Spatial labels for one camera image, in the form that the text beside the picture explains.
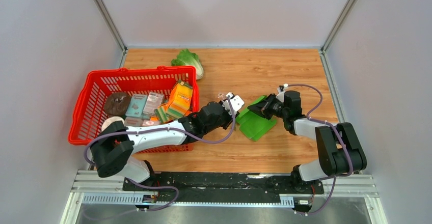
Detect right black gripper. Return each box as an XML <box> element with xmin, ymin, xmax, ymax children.
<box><xmin>247</xmin><ymin>93</ymin><xmax>288</xmax><ymax>120</ymax></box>

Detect green paper box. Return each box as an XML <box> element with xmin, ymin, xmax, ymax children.
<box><xmin>236</xmin><ymin>105</ymin><xmax>277</xmax><ymax>141</ymax></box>

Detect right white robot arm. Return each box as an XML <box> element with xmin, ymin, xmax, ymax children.
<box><xmin>248</xmin><ymin>90</ymin><xmax>367</xmax><ymax>193</ymax></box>

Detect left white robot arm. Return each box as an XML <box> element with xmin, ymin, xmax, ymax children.
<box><xmin>84</xmin><ymin>93</ymin><xmax>245</xmax><ymax>191</ymax></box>

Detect pink small box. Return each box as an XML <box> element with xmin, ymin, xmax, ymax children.
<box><xmin>143</xmin><ymin>92</ymin><xmax>165</xmax><ymax>116</ymax></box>

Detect teal small box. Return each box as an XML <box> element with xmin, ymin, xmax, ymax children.
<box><xmin>125</xmin><ymin>94</ymin><xmax>147</xmax><ymax>118</ymax></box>

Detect grey pink flat box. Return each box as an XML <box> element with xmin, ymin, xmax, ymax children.
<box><xmin>124</xmin><ymin>117</ymin><xmax>143</xmax><ymax>127</ymax></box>

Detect orange yellow carton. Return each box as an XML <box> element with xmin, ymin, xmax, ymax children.
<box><xmin>166</xmin><ymin>80</ymin><xmax>193</xmax><ymax>119</ymax></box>

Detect green striped sponge pack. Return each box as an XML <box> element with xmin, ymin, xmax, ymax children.
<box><xmin>154</xmin><ymin>103</ymin><xmax>172</xmax><ymax>124</ymax></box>

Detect green lettuce head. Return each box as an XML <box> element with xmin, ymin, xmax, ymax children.
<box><xmin>171</xmin><ymin>48</ymin><xmax>204</xmax><ymax>79</ymax></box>

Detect brown round bread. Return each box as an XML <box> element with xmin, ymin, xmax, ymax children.
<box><xmin>103</xmin><ymin>92</ymin><xmax>131</xmax><ymax>117</ymax></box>

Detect white toilet paper roll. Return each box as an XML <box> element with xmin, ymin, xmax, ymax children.
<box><xmin>101</xmin><ymin>116</ymin><xmax>125</xmax><ymax>131</ymax></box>

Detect red plastic basket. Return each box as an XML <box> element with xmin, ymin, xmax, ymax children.
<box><xmin>68</xmin><ymin>66</ymin><xmax>200</xmax><ymax>146</ymax></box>

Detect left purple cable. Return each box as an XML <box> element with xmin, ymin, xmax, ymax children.
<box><xmin>84</xmin><ymin>96</ymin><xmax>237</xmax><ymax>212</ymax></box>

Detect purple cable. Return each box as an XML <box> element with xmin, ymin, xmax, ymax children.
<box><xmin>84</xmin><ymin>96</ymin><xmax>237</xmax><ymax>212</ymax></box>
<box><xmin>285</xmin><ymin>83</ymin><xmax>355</xmax><ymax>216</ymax></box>

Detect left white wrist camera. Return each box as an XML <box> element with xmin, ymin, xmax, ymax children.
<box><xmin>222</xmin><ymin>92</ymin><xmax>245</xmax><ymax>115</ymax></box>

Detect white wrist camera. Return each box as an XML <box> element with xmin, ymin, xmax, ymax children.
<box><xmin>276</xmin><ymin>83</ymin><xmax>289</xmax><ymax>103</ymax></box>
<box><xmin>222</xmin><ymin>92</ymin><xmax>245</xmax><ymax>115</ymax></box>

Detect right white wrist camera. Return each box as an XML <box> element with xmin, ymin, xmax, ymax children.
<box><xmin>276</xmin><ymin>83</ymin><xmax>289</xmax><ymax>103</ymax></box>

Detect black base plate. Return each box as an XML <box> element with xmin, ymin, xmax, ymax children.
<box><xmin>144</xmin><ymin>172</ymin><xmax>324</xmax><ymax>204</ymax></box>

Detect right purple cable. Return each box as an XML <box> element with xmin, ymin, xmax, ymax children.
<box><xmin>285</xmin><ymin>83</ymin><xmax>355</xmax><ymax>216</ymax></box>

